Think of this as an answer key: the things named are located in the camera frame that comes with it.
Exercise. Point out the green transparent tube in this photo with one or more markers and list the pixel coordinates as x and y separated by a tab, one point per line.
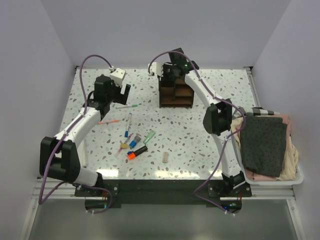
149	136

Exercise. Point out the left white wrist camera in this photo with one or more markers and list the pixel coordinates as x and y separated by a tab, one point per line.
117	75

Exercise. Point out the brown wooden desk organizer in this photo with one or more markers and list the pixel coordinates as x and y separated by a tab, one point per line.
175	93

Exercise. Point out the dark grey dotted cloth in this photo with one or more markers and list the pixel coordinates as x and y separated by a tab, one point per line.
263	145

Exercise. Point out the aluminium frame rail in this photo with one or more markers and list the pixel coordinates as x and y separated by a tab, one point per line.
184	187

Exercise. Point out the white laundry tray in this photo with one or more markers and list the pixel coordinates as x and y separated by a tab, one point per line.
275	181

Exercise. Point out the green capped pen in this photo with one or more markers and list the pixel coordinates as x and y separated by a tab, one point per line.
126	106

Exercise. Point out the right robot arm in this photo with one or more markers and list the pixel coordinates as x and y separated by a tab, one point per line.
217	119

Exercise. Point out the blue capped white marker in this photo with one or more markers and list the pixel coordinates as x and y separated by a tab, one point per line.
126	134

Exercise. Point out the beige eraser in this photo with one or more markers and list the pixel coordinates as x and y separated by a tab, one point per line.
165	157

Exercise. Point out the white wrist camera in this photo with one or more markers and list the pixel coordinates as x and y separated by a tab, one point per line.
117	75
155	69

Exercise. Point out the black white striped cloth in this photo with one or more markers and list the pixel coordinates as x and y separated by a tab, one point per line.
254	111

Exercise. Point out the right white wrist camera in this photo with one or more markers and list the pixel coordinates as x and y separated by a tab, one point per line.
155	69

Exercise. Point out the red pen clear cap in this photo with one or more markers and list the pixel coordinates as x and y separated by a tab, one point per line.
126	141

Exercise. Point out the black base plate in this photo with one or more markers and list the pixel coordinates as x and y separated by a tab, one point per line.
100	198

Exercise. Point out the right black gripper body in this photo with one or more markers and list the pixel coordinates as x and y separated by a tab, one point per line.
168	73

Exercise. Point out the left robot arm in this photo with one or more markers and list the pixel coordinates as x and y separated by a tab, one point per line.
59	158

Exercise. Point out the orange pink pen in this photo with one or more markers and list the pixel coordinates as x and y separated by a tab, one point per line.
108	122

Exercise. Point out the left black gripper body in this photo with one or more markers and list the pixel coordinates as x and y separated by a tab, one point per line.
115	96

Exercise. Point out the black orange marker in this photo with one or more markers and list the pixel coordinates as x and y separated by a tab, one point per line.
137	152

